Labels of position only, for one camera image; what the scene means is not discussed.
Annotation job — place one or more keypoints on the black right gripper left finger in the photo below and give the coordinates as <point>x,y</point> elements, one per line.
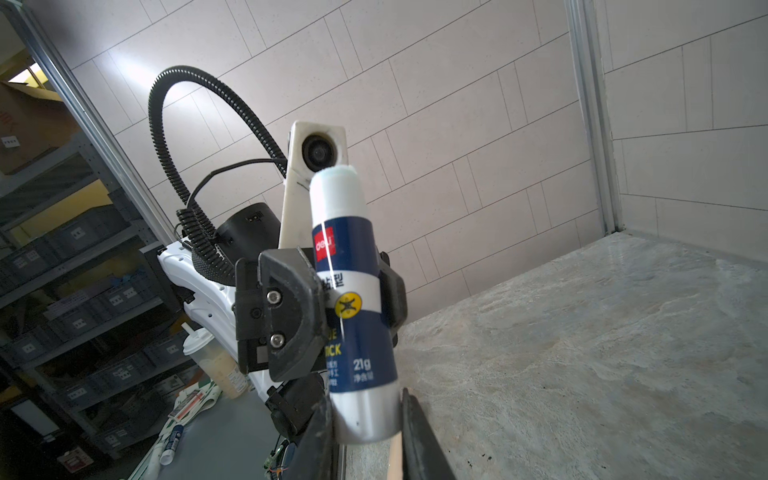
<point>314,457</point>

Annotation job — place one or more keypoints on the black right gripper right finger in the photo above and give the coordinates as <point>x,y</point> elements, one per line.
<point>423,457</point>

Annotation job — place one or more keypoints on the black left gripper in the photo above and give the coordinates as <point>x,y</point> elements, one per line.
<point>281,329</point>

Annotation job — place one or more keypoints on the blue glue stick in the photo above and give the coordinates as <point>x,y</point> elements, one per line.
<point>363,379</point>

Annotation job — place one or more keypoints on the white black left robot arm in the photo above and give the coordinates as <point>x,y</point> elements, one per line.
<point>204,266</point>

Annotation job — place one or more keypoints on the beige wooden cylinder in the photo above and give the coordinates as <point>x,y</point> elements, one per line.
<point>395,461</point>

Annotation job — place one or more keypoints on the left green circuit board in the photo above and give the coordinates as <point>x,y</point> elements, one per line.
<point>279,460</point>

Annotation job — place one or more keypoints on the clear plastic cup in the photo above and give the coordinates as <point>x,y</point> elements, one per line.
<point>202,347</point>

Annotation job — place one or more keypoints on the white tube on desk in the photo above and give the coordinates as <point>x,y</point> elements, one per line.
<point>189,403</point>

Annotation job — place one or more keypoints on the metal storage shelf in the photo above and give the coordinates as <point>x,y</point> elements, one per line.
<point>85,307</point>

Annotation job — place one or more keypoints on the aluminium corner post left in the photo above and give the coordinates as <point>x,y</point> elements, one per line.
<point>589,75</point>

